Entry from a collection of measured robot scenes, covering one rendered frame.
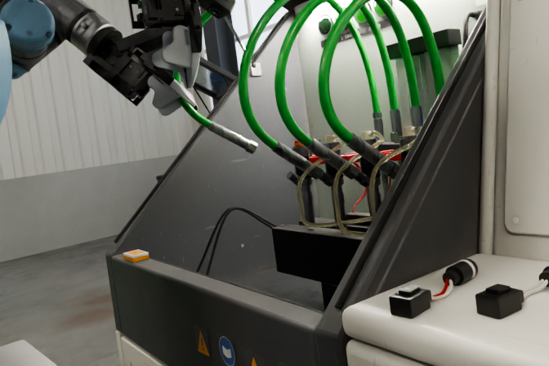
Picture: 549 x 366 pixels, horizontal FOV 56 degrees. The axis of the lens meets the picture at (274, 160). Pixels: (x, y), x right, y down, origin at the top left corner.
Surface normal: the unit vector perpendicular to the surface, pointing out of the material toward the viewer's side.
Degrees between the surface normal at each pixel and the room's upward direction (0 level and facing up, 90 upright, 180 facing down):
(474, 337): 0
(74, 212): 90
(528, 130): 76
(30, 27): 90
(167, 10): 90
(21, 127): 90
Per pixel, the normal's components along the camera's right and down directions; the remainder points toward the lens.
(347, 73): -0.80, 0.14
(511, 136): -0.81, -0.11
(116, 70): -0.03, -0.17
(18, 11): 0.48, -0.01
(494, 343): -0.13, -0.99
